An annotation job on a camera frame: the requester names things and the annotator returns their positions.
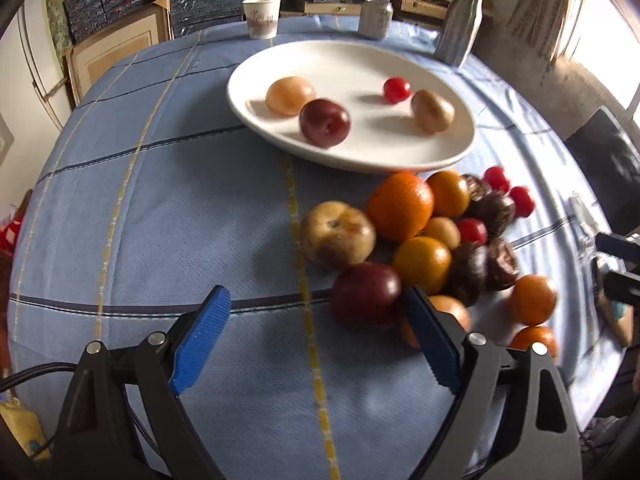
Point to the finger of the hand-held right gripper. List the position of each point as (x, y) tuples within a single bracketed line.
[(624, 287), (620, 246)]

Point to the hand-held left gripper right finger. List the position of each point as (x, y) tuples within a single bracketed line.
[(432, 345)]

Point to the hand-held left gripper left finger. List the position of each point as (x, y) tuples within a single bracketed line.
[(202, 340)]

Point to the yellow orange citrus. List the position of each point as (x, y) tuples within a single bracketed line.
[(452, 312)]

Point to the dark purple passion fruit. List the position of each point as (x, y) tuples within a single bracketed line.
[(495, 212), (467, 272), (475, 187), (502, 262)]

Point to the dark red plum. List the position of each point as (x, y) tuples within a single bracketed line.
[(365, 295), (325, 122)]

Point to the cherry tomato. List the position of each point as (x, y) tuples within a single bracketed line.
[(396, 90), (496, 178), (521, 201), (472, 231)]

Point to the small tan fruit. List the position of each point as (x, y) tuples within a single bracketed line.
[(441, 232)]

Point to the large orange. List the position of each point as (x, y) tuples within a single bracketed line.
[(400, 206)]

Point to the large tan fruit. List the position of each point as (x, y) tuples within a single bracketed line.
[(337, 234)]

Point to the white oval plate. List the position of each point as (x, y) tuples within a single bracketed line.
[(345, 67)]

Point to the white tissue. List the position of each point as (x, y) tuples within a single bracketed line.
[(582, 212)]

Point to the black stool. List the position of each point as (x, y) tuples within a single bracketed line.
[(607, 155)]

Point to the yellow object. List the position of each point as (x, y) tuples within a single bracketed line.
[(20, 425)]

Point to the red patterned cloth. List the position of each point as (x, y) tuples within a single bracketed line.
[(10, 232)]

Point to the window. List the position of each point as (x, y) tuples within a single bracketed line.
[(600, 20)]

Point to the tan speckled fruit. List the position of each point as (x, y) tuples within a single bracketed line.
[(432, 110)]

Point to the peach coloured round fruit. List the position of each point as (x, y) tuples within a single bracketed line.
[(290, 96)]

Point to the silver ribbed bottle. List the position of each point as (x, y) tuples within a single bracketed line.
[(460, 25)]

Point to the white paper cup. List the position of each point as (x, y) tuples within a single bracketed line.
[(261, 17)]

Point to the silver drink can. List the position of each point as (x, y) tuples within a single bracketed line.
[(376, 19)]

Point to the green marbled board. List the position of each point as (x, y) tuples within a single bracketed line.
[(55, 10)]

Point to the wooden frame board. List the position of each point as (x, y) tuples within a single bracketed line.
[(117, 47)]

